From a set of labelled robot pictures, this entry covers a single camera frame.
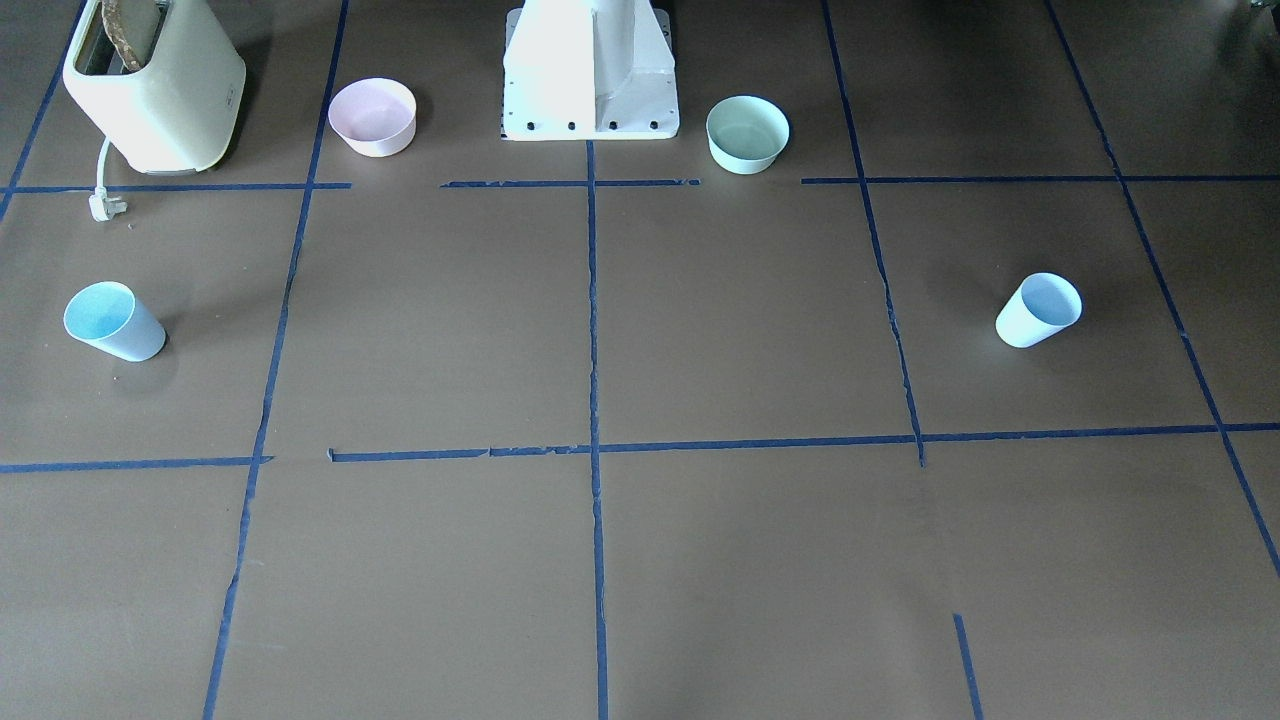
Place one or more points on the blue cup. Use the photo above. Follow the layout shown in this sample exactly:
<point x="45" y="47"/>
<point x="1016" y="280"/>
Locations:
<point x="1042" y="305"/>
<point x="108" y="316"/>

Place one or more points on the cream toaster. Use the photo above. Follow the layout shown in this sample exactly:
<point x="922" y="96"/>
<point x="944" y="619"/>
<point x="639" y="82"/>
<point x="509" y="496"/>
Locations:
<point x="177" y="114"/>

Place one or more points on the pink bowl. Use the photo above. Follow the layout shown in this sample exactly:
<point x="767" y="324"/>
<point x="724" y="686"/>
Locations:
<point x="376" y="116"/>

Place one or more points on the toast slice in toaster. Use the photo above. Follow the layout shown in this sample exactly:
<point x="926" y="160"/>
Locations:
<point x="132" y="28"/>

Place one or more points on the green bowl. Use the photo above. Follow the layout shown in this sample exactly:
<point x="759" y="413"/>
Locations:
<point x="746" y="133"/>

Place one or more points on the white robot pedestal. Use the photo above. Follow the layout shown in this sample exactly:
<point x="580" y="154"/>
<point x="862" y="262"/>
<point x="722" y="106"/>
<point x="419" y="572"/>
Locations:
<point x="589" y="71"/>

